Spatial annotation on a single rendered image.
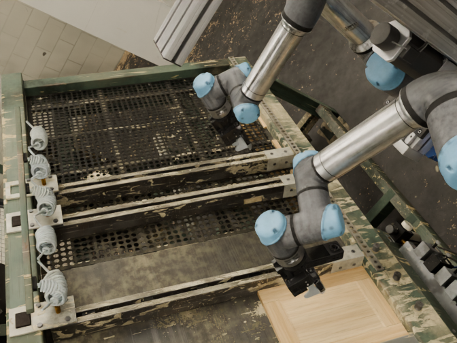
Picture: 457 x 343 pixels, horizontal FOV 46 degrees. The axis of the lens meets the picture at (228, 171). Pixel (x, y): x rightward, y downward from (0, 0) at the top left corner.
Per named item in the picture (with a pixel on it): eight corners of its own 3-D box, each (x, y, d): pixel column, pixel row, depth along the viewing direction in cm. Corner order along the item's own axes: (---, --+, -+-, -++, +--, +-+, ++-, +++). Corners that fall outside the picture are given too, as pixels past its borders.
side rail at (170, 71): (228, 82, 311) (230, 64, 304) (27, 106, 280) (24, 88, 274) (224, 75, 317) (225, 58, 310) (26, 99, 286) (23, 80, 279)
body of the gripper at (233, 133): (221, 136, 196) (205, 113, 187) (241, 123, 195) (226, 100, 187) (228, 148, 190) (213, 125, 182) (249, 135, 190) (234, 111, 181)
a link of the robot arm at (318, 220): (332, 183, 122) (285, 195, 126) (340, 229, 116) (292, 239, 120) (341, 197, 128) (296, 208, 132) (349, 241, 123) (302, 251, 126)
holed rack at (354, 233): (384, 269, 191) (384, 268, 190) (377, 271, 190) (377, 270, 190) (232, 57, 311) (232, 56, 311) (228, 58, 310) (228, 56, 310)
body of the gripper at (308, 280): (284, 277, 145) (267, 254, 136) (312, 260, 144) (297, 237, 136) (296, 299, 139) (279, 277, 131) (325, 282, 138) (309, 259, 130)
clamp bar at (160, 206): (311, 195, 227) (320, 150, 212) (12, 253, 194) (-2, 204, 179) (301, 181, 234) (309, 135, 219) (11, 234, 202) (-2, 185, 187)
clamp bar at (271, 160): (294, 169, 240) (301, 124, 225) (11, 220, 208) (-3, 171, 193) (285, 156, 248) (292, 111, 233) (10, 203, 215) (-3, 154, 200)
